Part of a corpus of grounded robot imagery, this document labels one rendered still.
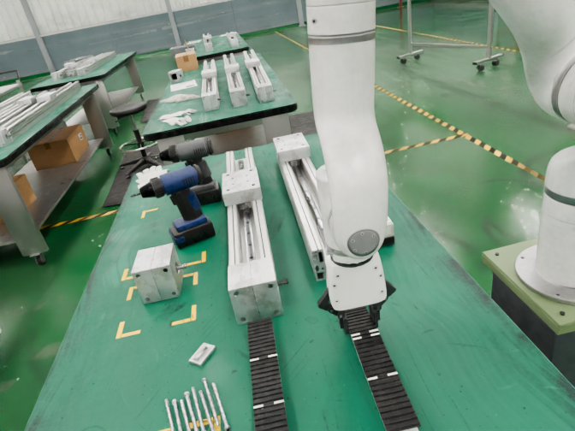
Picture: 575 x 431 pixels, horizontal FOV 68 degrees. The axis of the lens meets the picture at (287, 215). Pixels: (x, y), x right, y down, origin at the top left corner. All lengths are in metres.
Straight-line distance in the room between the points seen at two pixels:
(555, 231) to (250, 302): 0.59
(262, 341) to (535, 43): 0.66
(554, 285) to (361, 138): 0.52
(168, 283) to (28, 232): 2.24
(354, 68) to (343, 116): 0.06
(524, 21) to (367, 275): 0.44
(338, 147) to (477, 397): 0.46
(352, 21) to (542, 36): 0.28
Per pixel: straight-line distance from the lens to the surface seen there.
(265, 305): 0.92
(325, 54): 0.59
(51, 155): 4.66
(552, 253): 0.93
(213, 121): 2.54
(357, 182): 0.58
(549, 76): 0.83
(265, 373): 0.80
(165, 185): 1.20
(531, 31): 0.72
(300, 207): 1.15
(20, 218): 3.20
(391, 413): 0.72
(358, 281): 0.76
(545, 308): 0.93
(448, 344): 0.86
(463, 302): 0.95
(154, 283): 1.07
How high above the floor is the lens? 1.40
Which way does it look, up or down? 28 degrees down
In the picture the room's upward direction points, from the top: 11 degrees counter-clockwise
